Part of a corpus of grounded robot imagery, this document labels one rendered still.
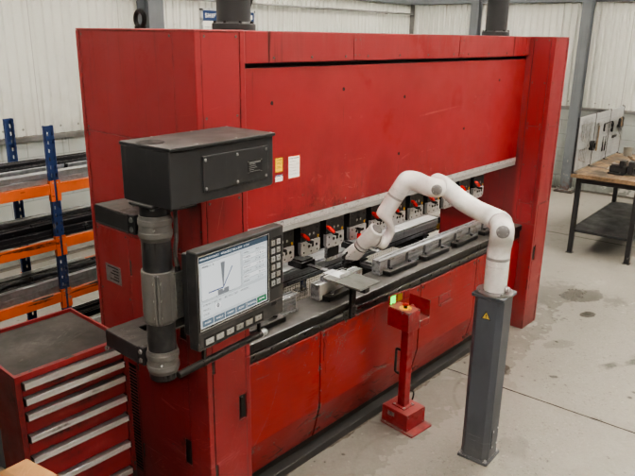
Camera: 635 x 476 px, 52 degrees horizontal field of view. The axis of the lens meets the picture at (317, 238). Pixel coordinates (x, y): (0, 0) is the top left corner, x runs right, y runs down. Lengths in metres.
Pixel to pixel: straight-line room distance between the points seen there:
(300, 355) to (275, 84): 1.38
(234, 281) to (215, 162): 0.43
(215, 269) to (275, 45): 1.23
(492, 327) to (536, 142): 2.08
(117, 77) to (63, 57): 4.29
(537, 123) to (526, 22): 6.08
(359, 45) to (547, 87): 2.06
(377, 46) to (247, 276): 1.73
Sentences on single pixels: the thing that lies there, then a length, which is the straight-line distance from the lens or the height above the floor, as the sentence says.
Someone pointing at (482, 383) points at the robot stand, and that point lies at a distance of 3.75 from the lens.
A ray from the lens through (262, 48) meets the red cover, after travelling 3.03.
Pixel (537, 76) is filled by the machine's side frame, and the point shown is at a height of 2.02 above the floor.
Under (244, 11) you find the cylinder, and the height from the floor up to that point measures 2.38.
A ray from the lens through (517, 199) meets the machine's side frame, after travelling 5.42.
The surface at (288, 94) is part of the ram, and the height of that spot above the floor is 2.01.
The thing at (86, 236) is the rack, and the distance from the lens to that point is 4.48.
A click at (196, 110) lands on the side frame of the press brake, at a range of 2.56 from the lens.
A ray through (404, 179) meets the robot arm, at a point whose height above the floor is 1.58.
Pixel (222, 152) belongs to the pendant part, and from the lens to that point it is 2.22.
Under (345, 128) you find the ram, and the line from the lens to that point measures 3.53.
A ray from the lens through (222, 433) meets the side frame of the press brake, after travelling 3.10.
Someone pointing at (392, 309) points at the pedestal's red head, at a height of 0.77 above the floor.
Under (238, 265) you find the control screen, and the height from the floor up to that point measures 1.50.
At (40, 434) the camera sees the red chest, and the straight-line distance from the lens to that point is 2.99.
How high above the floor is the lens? 2.28
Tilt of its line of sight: 17 degrees down
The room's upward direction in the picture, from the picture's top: 1 degrees clockwise
